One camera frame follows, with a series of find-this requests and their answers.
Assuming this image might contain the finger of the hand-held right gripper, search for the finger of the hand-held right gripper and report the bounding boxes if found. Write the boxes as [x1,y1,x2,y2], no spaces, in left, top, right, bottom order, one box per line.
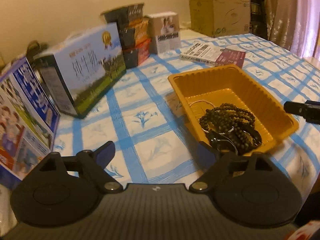
[284,101,320,124]

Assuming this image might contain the small white product box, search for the small white product box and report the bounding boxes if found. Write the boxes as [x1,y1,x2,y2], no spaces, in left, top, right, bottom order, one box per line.
[146,11,181,54]

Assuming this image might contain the purple book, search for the purple book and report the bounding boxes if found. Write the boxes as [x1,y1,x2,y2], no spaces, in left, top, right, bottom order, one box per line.
[215,48,246,68]

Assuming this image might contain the blue checked tablecloth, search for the blue checked tablecloth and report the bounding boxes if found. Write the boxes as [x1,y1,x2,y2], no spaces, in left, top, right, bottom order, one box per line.
[54,32,320,188]

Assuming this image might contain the pile of bead bracelets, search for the pile of bead bracelets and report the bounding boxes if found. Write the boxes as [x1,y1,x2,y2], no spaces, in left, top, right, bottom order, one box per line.
[199,102,262,155]

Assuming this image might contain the dark round container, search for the dark round container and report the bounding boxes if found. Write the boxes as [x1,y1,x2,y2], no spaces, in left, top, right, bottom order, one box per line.
[26,41,49,55]

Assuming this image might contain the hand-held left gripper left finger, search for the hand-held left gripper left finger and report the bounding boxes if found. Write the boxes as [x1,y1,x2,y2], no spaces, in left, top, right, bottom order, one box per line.
[37,141,123,193]

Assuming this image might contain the grey cloth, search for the grey cloth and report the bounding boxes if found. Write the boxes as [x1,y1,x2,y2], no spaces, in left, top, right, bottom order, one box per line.
[0,184,18,240]

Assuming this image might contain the large open cardboard box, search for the large open cardboard box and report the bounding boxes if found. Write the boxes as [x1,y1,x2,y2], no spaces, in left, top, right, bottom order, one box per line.
[185,0,251,37]

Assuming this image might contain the blue cartoon milk carton box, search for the blue cartoon milk carton box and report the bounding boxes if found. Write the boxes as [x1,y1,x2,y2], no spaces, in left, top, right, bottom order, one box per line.
[0,55,60,183]

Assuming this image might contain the yellow plastic tray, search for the yellow plastic tray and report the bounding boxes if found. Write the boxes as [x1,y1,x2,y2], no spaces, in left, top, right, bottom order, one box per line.
[167,64,300,155]

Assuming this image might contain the orange instant food bowl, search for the orange instant food bowl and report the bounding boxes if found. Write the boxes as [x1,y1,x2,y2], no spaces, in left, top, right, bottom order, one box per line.
[117,17,150,48]

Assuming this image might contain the white book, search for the white book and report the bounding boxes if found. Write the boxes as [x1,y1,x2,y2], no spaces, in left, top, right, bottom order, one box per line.
[179,42,225,65]

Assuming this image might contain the patterned curtain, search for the patterned curtain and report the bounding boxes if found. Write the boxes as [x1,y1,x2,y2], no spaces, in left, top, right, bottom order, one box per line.
[265,0,320,58]

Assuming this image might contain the cow print milk carton box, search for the cow print milk carton box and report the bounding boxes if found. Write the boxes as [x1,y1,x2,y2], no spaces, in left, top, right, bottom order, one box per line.
[35,22,127,119]

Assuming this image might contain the red printed cloth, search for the red printed cloth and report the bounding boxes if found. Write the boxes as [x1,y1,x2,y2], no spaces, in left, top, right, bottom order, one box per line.
[287,220,320,240]

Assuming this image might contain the white cord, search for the white cord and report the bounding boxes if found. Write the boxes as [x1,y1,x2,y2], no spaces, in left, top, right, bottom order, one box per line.
[189,99,209,107]

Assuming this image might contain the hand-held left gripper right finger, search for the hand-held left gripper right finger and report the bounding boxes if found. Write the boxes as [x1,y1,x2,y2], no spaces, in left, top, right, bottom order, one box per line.
[189,141,278,193]

